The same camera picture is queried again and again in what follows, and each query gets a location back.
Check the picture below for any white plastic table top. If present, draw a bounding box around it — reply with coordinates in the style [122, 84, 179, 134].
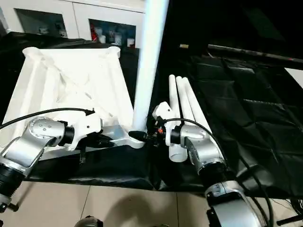
[0, 46, 148, 162]

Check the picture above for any white plastic table leg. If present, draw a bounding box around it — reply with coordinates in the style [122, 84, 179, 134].
[182, 78, 214, 138]
[168, 74, 188, 163]
[132, 0, 170, 134]
[176, 77, 199, 124]

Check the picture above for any black work mat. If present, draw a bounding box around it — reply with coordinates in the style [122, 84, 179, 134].
[0, 31, 303, 199]

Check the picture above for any dark metal rod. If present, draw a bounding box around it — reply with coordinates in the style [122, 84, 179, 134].
[207, 44, 303, 64]

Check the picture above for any white glass-door cabinet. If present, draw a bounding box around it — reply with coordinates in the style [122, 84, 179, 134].
[0, 0, 145, 48]

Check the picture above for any white flat board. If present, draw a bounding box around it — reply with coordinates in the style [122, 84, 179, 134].
[284, 68, 303, 89]

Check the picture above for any black floor stand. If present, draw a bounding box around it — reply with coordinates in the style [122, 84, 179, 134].
[276, 214, 303, 226]

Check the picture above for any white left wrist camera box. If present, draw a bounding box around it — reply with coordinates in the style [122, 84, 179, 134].
[69, 111, 102, 152]

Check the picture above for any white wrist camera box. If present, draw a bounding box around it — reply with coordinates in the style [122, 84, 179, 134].
[151, 101, 174, 142]
[69, 111, 102, 152]

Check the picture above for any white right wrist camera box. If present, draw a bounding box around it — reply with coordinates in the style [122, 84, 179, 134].
[151, 101, 174, 142]

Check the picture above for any black floor cable coil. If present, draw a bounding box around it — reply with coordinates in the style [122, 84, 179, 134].
[265, 196, 303, 223]

